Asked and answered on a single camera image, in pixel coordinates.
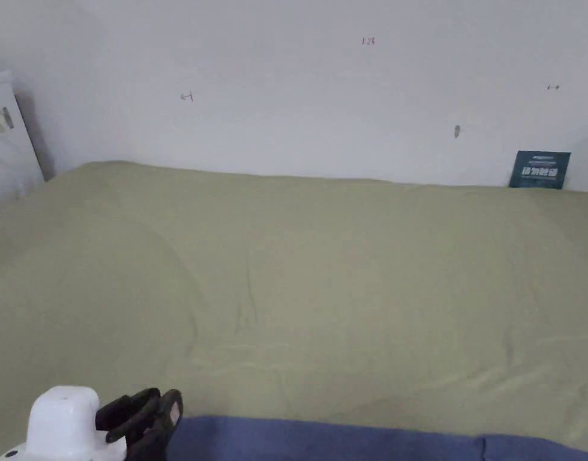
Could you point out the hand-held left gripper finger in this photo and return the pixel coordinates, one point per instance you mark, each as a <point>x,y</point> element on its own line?
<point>162,427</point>
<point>131,406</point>

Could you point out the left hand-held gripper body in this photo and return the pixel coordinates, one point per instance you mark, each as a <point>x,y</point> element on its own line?
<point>63,422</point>

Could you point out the bed with pale green sheet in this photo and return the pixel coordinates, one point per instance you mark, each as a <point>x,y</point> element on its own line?
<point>323,278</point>

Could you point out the dark blue garment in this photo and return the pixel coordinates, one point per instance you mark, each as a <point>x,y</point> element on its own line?
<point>351,442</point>

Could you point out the white washing machine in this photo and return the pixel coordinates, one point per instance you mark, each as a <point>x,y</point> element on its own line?
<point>3,144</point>

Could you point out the dark teal sign card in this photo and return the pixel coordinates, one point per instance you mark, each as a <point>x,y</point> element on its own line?
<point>540,170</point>

